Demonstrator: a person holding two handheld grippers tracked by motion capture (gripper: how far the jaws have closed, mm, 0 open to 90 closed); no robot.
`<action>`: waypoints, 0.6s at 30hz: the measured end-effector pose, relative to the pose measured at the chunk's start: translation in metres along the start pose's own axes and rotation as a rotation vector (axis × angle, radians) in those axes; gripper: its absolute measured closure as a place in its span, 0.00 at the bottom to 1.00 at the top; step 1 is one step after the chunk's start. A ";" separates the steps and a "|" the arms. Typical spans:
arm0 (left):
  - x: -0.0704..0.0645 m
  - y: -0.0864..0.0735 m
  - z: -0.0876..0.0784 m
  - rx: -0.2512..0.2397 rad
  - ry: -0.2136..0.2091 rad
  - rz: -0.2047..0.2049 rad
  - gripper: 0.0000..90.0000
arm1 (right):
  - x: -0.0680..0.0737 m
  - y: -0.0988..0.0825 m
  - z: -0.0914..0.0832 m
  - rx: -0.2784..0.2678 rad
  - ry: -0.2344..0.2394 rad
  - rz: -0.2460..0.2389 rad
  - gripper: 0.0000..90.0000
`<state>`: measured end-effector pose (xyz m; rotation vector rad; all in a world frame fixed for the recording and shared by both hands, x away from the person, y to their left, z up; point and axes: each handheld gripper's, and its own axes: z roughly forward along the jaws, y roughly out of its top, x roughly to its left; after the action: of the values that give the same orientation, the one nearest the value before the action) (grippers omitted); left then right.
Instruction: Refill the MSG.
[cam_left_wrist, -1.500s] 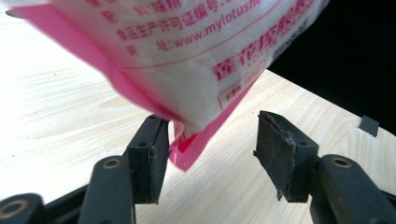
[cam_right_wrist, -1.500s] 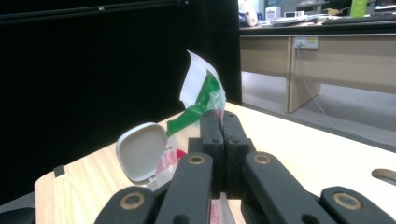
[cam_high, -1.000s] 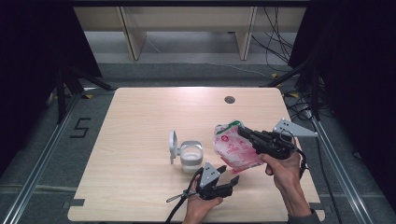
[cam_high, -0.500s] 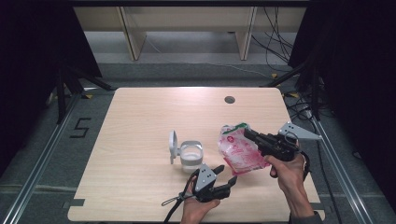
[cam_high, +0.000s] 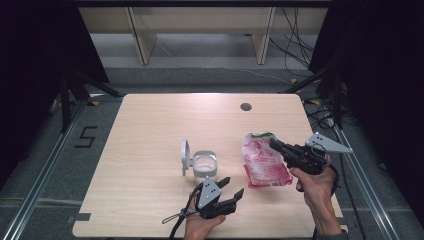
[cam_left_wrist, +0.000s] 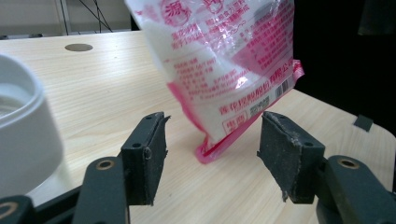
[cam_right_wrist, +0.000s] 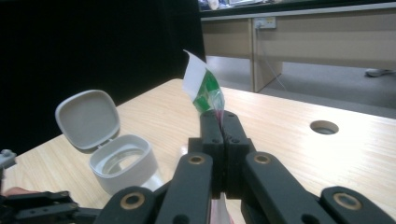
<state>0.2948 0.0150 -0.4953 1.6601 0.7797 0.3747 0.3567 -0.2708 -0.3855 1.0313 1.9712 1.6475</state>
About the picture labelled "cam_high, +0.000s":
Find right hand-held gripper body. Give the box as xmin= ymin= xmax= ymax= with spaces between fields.
xmin=284 ymin=131 xmax=353 ymax=175

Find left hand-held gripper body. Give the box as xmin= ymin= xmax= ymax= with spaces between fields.
xmin=196 ymin=176 xmax=238 ymax=220

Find pink and white plastic bag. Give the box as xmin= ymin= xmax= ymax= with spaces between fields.
xmin=241 ymin=131 xmax=294 ymax=189

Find clear jar with white lid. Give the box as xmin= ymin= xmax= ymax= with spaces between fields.
xmin=180 ymin=139 xmax=219 ymax=185

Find person's right hand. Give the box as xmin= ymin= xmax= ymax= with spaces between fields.
xmin=289 ymin=163 xmax=336 ymax=206

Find person's left hand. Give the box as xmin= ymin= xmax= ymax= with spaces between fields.
xmin=183 ymin=191 xmax=227 ymax=240

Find black metal stand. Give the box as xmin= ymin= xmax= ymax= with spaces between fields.
xmin=278 ymin=63 xmax=344 ymax=129
xmin=59 ymin=69 xmax=124 ymax=134

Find black curtain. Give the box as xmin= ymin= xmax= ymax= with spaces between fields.
xmin=309 ymin=0 xmax=424 ymax=218
xmin=0 ymin=0 xmax=109 ymax=188

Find tangled black floor cables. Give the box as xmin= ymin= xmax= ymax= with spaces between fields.
xmin=304 ymin=99 xmax=338 ymax=131

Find aluminium floor rail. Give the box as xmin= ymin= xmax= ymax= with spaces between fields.
xmin=333 ymin=126 xmax=401 ymax=240
xmin=1 ymin=99 xmax=88 ymax=240

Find white floor cable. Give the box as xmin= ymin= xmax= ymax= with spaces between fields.
xmin=156 ymin=38 xmax=291 ymax=84

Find hanging black cables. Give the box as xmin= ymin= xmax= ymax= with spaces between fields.
xmin=268 ymin=7 xmax=316 ymax=69

